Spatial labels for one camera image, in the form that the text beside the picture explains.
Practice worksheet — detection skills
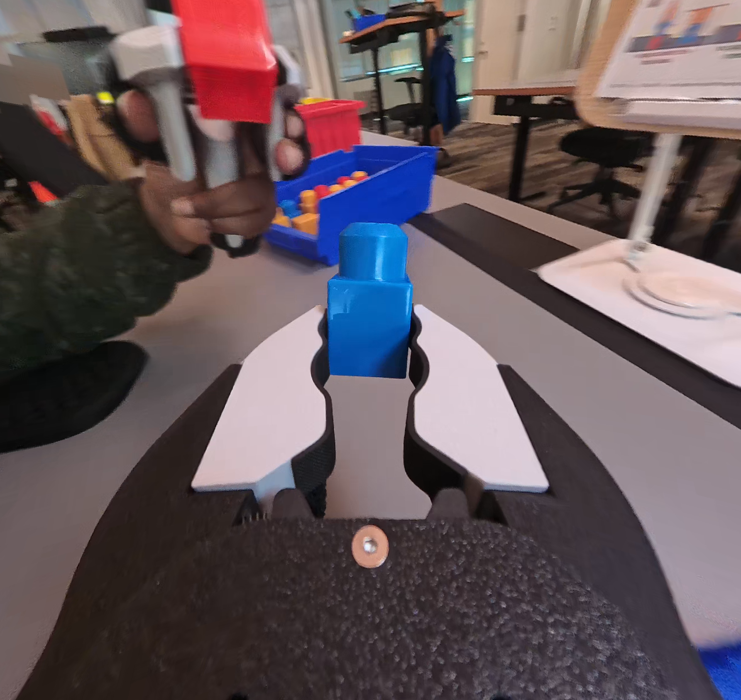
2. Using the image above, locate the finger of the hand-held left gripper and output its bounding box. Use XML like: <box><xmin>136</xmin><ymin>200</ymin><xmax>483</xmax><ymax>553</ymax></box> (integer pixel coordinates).
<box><xmin>109</xmin><ymin>24</ymin><xmax>187</xmax><ymax>84</ymax></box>
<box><xmin>271</xmin><ymin>45</ymin><xmax>306</xmax><ymax>100</ymax></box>

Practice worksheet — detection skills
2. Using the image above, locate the poster board stand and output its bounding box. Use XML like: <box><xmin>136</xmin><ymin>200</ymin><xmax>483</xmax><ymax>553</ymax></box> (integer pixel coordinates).
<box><xmin>535</xmin><ymin>0</ymin><xmax>741</xmax><ymax>390</ymax></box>

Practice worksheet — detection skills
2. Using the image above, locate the blue mega block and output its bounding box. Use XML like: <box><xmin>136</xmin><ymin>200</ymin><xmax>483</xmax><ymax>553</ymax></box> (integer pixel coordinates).
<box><xmin>327</xmin><ymin>223</ymin><xmax>413</xmax><ymax>378</ymax></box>

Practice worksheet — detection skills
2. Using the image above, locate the wood-edged desk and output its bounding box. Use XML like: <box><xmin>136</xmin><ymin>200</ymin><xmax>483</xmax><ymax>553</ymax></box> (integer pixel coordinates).
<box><xmin>472</xmin><ymin>84</ymin><xmax>580</xmax><ymax>202</ymax></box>

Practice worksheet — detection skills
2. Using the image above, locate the pile of mega blocks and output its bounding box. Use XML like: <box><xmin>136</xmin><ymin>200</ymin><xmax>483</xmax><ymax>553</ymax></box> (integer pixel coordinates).
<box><xmin>272</xmin><ymin>170</ymin><xmax>371</xmax><ymax>237</ymax></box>

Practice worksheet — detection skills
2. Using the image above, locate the red plastic bin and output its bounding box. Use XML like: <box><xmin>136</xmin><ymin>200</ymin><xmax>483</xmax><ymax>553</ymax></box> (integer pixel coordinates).
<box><xmin>294</xmin><ymin>98</ymin><xmax>367</xmax><ymax>160</ymax></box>

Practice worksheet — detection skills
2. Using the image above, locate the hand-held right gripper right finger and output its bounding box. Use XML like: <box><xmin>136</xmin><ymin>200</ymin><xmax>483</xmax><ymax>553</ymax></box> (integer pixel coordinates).
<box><xmin>403</xmin><ymin>304</ymin><xmax>551</xmax><ymax>494</ymax></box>

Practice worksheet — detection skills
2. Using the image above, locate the blue jacket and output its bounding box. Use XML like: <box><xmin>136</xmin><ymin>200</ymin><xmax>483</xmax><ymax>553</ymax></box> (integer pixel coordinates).
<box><xmin>427</xmin><ymin>35</ymin><xmax>463</xmax><ymax>135</ymax></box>

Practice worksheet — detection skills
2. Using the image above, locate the black office chair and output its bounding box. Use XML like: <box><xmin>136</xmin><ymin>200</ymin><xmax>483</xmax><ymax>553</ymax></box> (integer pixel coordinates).
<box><xmin>547</xmin><ymin>126</ymin><xmax>658</xmax><ymax>218</ymax></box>

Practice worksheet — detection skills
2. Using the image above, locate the wooden standing desk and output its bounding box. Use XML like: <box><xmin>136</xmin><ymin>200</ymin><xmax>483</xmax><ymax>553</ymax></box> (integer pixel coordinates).
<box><xmin>338</xmin><ymin>1</ymin><xmax>467</xmax><ymax>145</ymax></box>

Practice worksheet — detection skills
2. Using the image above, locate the red mega block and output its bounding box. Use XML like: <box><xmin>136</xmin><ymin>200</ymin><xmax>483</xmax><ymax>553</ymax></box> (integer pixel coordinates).
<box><xmin>164</xmin><ymin>0</ymin><xmax>277</xmax><ymax>124</ymax></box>

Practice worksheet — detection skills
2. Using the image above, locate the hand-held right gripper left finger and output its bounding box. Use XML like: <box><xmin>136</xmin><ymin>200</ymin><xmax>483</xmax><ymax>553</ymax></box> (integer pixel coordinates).
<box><xmin>190</xmin><ymin>304</ymin><xmax>338</xmax><ymax>513</ymax></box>

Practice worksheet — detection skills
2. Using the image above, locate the person's left forearm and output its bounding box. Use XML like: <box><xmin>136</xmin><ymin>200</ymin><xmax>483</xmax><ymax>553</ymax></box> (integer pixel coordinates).
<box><xmin>0</xmin><ymin>182</ymin><xmax>214</xmax><ymax>377</ymax></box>

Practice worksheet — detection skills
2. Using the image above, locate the black mesh pad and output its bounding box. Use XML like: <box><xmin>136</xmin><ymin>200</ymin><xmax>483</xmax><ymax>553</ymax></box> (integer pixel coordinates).
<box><xmin>0</xmin><ymin>340</ymin><xmax>149</xmax><ymax>453</ymax></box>

